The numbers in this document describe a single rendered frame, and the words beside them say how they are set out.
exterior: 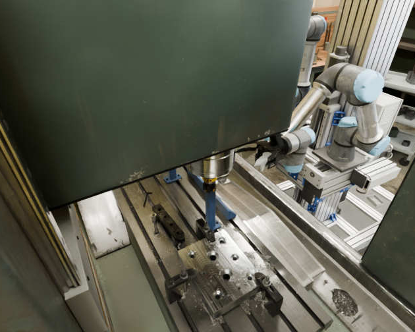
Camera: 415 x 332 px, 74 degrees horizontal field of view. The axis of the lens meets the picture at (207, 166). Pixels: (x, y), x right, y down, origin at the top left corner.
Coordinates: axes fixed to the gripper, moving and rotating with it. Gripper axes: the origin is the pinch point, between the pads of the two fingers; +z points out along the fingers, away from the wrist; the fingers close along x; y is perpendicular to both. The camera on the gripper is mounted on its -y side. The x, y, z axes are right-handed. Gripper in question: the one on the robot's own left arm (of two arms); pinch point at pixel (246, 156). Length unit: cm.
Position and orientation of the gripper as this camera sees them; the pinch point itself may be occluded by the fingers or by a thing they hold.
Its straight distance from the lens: 98.8
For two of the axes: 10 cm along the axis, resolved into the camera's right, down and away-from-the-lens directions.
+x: -5.7, -4.8, 6.6
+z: -8.2, 3.2, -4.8
